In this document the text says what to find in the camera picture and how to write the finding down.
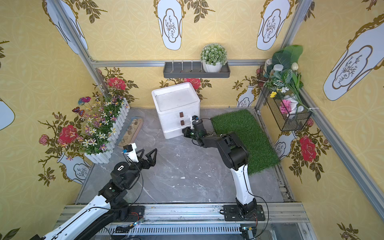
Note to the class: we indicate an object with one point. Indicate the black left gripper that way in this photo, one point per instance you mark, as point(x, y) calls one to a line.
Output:
point(142, 160)

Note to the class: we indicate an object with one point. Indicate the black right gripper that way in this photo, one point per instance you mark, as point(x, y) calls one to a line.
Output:
point(191, 133)

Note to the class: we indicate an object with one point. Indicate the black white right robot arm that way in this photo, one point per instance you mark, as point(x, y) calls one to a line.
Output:
point(235, 157)

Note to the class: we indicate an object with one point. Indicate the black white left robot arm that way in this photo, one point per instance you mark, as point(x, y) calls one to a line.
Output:
point(108, 205)

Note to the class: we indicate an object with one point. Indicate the white drawer cabinet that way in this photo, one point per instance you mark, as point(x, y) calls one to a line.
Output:
point(175, 105)

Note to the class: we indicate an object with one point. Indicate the pink tray with stones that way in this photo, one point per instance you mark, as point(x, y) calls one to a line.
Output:
point(132, 131)

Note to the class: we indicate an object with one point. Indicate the artificial flowers in white fence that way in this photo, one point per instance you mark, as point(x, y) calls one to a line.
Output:
point(101, 127)

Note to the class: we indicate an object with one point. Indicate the green artificial grass mat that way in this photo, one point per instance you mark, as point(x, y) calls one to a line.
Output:
point(244, 124)

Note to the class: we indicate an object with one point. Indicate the green plant in white pot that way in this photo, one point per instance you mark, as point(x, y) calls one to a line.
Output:
point(213, 57)

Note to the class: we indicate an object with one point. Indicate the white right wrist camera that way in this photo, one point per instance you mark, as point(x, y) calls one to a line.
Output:
point(193, 119)

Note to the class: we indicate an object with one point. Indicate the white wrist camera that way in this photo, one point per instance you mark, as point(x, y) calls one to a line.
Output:
point(129, 152)
point(193, 119)

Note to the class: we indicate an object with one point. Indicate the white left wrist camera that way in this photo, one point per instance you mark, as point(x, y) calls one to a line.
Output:
point(129, 152)

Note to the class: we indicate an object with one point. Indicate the grey wall shelf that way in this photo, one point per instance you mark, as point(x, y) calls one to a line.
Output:
point(191, 69)

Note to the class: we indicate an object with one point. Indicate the black wire basket with flowers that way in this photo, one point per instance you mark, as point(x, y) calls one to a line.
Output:
point(282, 86)

